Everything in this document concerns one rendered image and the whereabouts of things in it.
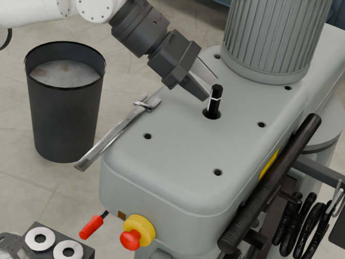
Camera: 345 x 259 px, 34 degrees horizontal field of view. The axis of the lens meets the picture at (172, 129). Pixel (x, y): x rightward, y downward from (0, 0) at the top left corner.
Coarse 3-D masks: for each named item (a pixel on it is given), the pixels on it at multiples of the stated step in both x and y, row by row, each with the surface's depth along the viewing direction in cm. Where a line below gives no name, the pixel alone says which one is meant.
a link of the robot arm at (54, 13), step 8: (48, 0) 101; (56, 0) 101; (64, 0) 104; (72, 0) 106; (48, 8) 102; (56, 8) 101; (64, 8) 104; (72, 8) 106; (56, 16) 103; (64, 16) 104
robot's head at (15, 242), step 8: (16, 232) 110; (0, 240) 109; (8, 240) 107; (16, 240) 105; (24, 240) 107; (0, 248) 106; (8, 248) 104; (16, 248) 105; (24, 248) 107; (0, 256) 106; (16, 256) 106; (32, 256) 108
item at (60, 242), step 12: (36, 228) 177; (48, 228) 179; (36, 240) 175; (48, 240) 174; (60, 240) 176; (72, 240) 175; (36, 252) 172; (48, 252) 172; (60, 252) 171; (72, 252) 174; (84, 252) 174
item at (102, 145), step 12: (144, 96) 110; (144, 108) 108; (132, 120) 105; (108, 132) 101; (120, 132) 102; (96, 144) 98; (108, 144) 99; (84, 156) 96; (96, 156) 96; (84, 168) 94
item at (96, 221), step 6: (96, 216) 110; (102, 216) 111; (90, 222) 109; (96, 222) 109; (102, 222) 110; (84, 228) 108; (90, 228) 108; (96, 228) 109; (84, 234) 107; (90, 234) 108
